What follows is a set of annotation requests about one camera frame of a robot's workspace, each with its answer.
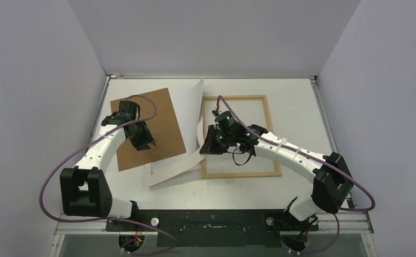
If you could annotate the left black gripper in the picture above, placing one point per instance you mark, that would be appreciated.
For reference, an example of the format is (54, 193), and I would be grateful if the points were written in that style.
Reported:
(142, 144)

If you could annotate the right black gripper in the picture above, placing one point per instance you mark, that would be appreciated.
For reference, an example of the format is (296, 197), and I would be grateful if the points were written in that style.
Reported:
(210, 141)

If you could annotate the white photo paper sheet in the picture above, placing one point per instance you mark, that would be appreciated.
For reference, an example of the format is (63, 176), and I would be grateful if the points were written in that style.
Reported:
(185, 141)

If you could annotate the light wooden picture frame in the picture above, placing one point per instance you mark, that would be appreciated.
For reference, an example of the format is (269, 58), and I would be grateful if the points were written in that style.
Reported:
(204, 171)

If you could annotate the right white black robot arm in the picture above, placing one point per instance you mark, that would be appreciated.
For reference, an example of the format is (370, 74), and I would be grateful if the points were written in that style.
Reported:
(326, 173)

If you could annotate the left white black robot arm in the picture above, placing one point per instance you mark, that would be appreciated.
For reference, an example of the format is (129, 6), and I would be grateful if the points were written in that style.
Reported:
(84, 187)

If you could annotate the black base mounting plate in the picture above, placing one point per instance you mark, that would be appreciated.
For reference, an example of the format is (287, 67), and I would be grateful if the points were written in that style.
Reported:
(226, 228)

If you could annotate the aluminium front rail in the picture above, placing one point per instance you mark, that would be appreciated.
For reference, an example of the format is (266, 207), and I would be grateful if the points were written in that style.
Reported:
(350, 222)

